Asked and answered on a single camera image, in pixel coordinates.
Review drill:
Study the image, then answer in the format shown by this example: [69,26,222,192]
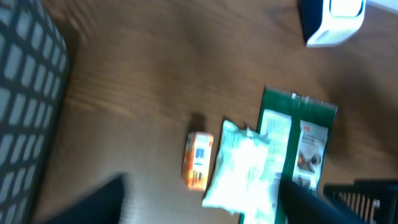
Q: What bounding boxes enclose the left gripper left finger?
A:
[35,174,124,224]

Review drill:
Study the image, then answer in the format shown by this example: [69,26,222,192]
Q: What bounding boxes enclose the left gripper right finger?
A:
[279,179,363,224]

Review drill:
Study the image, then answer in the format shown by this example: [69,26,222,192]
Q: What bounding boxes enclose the light green wipes pack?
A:
[201,120,269,215]

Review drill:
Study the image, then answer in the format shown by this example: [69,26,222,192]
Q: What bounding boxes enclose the orange tissue pack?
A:
[182,132,214,192]

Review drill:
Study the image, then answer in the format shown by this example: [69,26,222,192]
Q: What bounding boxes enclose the white barcode scanner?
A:
[298,0,366,48]

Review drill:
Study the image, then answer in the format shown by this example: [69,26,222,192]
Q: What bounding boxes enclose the grey plastic mesh basket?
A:
[1,0,70,223]

